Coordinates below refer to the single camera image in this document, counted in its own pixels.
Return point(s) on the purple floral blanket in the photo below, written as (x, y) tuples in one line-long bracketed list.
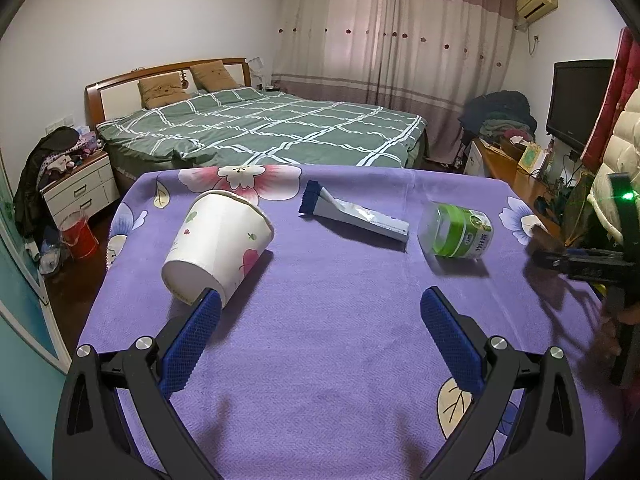
[(325, 310)]

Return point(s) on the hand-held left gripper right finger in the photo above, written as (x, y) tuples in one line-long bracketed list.
[(450, 340)]

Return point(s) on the white puffy jacket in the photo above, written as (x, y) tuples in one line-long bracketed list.
[(622, 155)]

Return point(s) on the white plastic bag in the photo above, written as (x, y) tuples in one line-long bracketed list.
[(50, 257)]

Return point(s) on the wooden bed headboard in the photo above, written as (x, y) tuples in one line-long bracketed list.
[(115, 87)]

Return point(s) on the sliding wardrobe door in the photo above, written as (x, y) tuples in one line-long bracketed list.
[(20, 285)]

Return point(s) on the green picture card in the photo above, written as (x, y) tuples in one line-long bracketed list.
[(529, 157)]

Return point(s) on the brown patterned bag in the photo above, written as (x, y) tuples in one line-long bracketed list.
[(577, 210)]

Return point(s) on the brown pillow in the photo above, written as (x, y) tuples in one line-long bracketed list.
[(215, 76), (162, 90)]

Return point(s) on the green checked duvet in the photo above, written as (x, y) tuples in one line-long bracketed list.
[(280, 127)]

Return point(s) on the person's right hand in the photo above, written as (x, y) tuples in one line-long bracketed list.
[(607, 332)]

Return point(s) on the black television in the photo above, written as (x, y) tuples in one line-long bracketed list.
[(577, 102)]

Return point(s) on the red hanging garment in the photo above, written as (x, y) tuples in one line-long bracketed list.
[(617, 90)]

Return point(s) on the bedside lamp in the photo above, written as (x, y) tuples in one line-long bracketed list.
[(256, 67)]

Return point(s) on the heap of dark clothes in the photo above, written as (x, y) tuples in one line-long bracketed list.
[(497, 115)]

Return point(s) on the pink beige curtain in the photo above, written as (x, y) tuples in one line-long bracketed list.
[(390, 35)]

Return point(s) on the silver blue snack wrapper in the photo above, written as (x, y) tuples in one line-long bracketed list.
[(360, 217)]

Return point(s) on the red bucket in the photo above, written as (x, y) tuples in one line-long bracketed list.
[(80, 237)]

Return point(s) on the dark jacket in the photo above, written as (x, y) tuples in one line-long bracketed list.
[(37, 175)]

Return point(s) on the floral paper cup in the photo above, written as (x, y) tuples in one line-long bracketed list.
[(215, 245)]

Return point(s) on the clear green-labelled container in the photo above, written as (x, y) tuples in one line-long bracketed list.
[(460, 232)]

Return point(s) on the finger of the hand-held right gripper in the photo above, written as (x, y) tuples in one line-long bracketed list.
[(585, 262)]

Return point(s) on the white nightstand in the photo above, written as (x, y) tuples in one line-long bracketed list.
[(82, 185)]

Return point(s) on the wooden desk with clutter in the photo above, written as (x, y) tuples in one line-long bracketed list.
[(515, 185)]

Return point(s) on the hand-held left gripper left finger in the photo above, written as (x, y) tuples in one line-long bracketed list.
[(192, 340)]

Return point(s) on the pile of colourful clothes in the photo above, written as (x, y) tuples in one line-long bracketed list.
[(75, 152)]

